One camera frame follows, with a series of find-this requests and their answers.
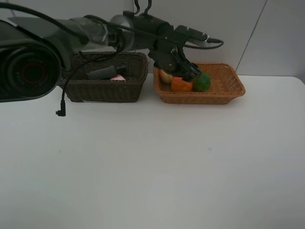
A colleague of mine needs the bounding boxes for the dark brown wicker basket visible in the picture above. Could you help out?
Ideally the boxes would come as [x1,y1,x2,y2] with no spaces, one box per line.
[65,52,148,103]

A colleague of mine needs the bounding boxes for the orange tangerine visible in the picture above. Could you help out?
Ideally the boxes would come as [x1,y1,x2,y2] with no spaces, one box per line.
[171,76,193,92]

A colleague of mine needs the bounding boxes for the dark green pump bottle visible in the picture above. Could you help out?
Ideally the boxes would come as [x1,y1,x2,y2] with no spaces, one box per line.
[87,64,126,80]

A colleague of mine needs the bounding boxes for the red yellow peach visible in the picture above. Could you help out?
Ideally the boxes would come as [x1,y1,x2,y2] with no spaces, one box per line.
[159,69,173,85]

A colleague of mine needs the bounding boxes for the light orange wicker basket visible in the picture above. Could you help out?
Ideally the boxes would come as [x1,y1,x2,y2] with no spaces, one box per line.
[153,61,246,105]

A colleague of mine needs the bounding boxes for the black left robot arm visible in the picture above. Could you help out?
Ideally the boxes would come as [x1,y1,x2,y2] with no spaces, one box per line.
[0,12,209,102]

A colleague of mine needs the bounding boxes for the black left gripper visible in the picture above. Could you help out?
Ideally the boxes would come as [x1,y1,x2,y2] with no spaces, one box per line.
[147,35,201,82]

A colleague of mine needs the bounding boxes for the green lime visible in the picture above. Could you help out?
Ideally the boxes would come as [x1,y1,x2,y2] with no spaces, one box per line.
[193,72,211,92]

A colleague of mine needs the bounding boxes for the black camera cable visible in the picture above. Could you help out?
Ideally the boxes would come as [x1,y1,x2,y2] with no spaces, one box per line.
[0,0,158,117]

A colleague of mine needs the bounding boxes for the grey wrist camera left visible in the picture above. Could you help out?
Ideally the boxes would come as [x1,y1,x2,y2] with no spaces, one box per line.
[174,25,224,50]

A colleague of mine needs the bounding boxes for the pink bottle white cap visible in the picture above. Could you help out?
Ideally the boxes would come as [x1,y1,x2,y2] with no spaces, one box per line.
[110,74,126,81]

